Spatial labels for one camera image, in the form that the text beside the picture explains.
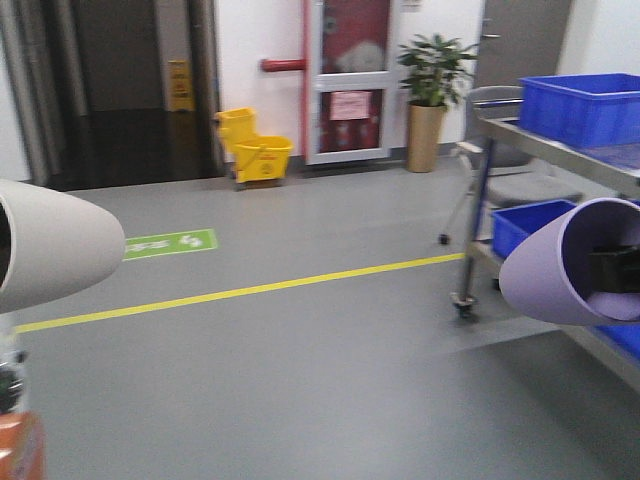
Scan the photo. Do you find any blue bin lower cart shelf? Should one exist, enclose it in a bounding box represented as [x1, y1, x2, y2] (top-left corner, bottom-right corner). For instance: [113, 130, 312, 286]
[491, 199, 576, 259]

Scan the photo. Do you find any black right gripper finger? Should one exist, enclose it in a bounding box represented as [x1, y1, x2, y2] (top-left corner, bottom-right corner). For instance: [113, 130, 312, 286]
[588, 245, 639, 293]

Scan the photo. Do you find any steel wheeled cart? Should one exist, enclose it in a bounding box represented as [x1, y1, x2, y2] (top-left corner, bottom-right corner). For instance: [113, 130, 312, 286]
[449, 115, 640, 391]

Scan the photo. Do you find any yellow wet floor sign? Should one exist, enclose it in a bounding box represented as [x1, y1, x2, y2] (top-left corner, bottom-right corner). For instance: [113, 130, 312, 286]
[168, 60, 195, 112]

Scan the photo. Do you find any blue bin on cart top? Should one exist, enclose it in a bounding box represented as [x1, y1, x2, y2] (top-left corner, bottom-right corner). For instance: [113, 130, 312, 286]
[519, 73, 639, 148]

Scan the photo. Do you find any potted plant in gold pot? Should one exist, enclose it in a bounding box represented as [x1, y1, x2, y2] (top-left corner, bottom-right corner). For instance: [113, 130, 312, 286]
[397, 33, 477, 173]

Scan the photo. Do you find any red fire hose cabinet door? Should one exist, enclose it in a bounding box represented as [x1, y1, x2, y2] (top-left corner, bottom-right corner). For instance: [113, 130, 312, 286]
[302, 1, 401, 166]

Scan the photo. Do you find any yellow mop bucket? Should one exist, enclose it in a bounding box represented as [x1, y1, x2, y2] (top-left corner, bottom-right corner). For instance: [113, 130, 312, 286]
[214, 107, 293, 189]

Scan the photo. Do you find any beige cup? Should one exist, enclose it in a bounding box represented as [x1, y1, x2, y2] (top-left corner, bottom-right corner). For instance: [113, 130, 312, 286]
[1, 179, 125, 313]

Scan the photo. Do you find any purple cup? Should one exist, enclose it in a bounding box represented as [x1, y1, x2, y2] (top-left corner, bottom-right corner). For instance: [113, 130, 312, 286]
[499, 198, 639, 326]

